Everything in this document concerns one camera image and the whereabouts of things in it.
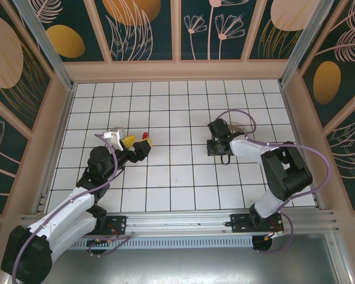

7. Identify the grey slotted cable duct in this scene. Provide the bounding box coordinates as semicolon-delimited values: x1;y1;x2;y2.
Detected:
70;235;254;251

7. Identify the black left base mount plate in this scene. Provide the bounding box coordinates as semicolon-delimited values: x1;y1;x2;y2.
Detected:
105;215;128;237

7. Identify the base red wire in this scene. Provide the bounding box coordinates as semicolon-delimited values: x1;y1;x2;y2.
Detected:
105;225;121;239
266;220;285;240

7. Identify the grey metal sheet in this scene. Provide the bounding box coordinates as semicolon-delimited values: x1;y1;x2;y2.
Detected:
5;233;353;284

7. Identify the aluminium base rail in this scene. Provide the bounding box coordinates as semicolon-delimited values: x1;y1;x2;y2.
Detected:
20;209;335;236

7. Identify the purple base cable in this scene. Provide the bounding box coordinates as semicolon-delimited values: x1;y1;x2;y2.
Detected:
87;235;133;259
254;212;295;255

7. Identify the aluminium frame post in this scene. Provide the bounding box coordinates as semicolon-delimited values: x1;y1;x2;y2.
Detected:
279;0;343;87
13;0;78;91

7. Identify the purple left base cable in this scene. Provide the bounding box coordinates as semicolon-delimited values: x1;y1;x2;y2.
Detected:
87;235;133;259

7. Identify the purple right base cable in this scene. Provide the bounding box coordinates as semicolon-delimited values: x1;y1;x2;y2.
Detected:
254;212;295;255

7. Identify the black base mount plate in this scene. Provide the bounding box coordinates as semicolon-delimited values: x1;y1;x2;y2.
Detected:
105;215;128;237
230;212;285;235

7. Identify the right base red wire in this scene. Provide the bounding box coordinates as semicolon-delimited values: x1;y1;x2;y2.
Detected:
266;220;285;240

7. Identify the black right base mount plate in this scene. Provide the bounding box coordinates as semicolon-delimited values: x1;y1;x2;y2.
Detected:
230;212;285;235

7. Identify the left base red wire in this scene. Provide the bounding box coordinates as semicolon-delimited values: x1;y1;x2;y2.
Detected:
105;225;121;239

